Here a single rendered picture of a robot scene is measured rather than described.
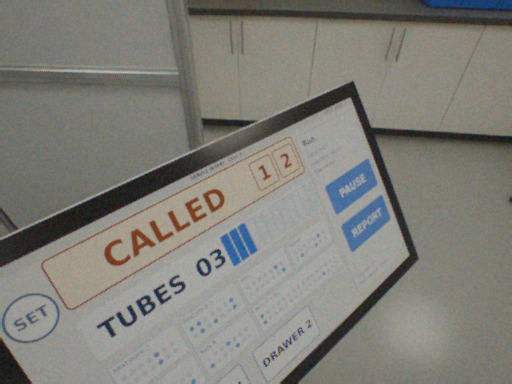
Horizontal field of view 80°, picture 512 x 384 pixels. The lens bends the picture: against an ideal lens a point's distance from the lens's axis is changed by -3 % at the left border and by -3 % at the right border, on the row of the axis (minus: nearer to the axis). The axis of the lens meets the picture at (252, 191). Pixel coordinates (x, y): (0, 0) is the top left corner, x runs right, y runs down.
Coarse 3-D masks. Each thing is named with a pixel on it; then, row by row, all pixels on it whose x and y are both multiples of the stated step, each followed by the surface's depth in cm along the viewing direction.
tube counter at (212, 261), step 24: (288, 192) 39; (312, 192) 41; (264, 216) 37; (288, 216) 39; (216, 240) 34; (240, 240) 36; (264, 240) 37; (192, 264) 33; (216, 264) 34; (240, 264) 35
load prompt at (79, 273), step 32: (256, 160) 37; (288, 160) 40; (192, 192) 33; (224, 192) 35; (256, 192) 37; (128, 224) 30; (160, 224) 31; (192, 224) 33; (64, 256) 27; (96, 256) 28; (128, 256) 30; (160, 256) 31; (64, 288) 27; (96, 288) 28
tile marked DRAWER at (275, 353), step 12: (300, 312) 39; (288, 324) 38; (300, 324) 39; (312, 324) 40; (276, 336) 37; (288, 336) 38; (300, 336) 39; (312, 336) 40; (264, 348) 36; (276, 348) 37; (288, 348) 38; (300, 348) 39; (264, 360) 36; (276, 360) 37; (288, 360) 38; (264, 372) 36; (276, 372) 37
